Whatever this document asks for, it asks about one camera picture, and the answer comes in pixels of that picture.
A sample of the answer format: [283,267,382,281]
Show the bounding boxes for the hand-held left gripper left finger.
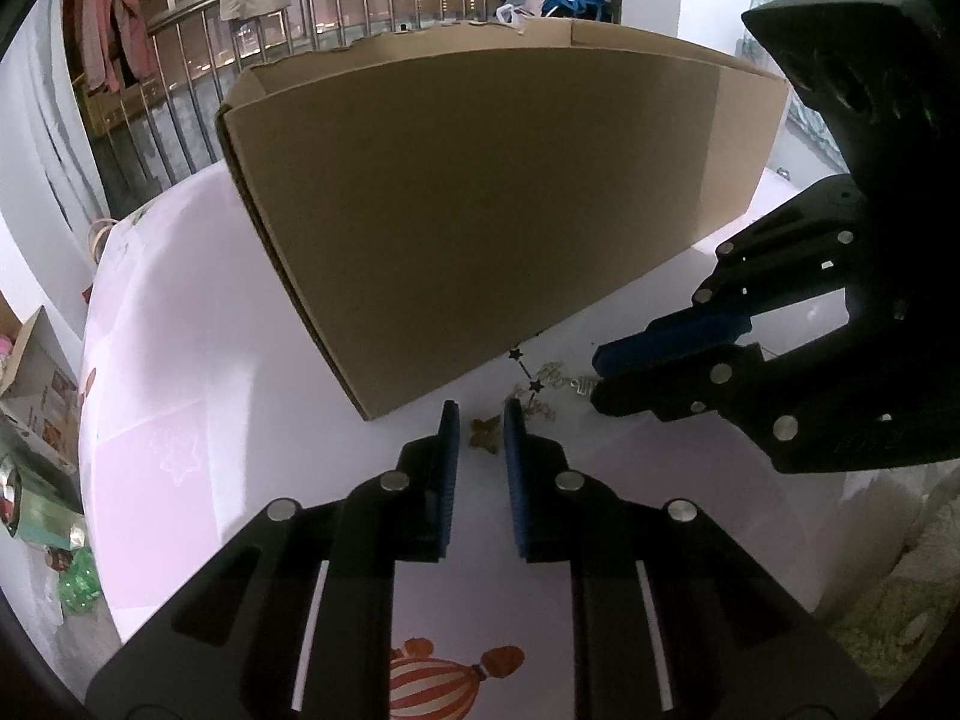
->
[86,399,460,720]

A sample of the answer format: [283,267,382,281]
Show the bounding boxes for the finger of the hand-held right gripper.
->
[590,328,857,460]
[592,176,865,381]

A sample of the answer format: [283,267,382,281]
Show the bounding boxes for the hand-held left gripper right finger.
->
[502,397,878,720]

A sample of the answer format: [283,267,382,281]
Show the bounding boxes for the silver hair clip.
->
[540,364,601,396]

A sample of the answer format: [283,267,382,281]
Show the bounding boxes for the brown cardboard box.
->
[215,17,790,421]

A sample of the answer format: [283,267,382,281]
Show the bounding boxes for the white ribbed fabric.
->
[817,465,931,601]

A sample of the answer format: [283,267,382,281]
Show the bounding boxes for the pale green fluffy blanket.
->
[832,480,960,691]

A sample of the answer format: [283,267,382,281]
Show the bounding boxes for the blue stroller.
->
[499,0,612,23]

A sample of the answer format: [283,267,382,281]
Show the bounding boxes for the green plastic bottle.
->
[56,547,102,616]

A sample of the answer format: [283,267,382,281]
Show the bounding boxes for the silver green trash bin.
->
[0,446,91,548]

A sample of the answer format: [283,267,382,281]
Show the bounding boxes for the printed open cardboard box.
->
[0,305,83,473]

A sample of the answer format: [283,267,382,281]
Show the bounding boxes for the red gift bag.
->
[84,217,119,263]

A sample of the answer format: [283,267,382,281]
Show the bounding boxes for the metal balcony railing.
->
[75,0,526,188]

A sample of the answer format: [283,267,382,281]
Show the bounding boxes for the hanging red pink garments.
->
[79,0,158,95]

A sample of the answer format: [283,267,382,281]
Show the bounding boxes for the gold chain ornament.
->
[514,382,560,421]

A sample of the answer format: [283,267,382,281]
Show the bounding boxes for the black star chain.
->
[508,347,545,395]

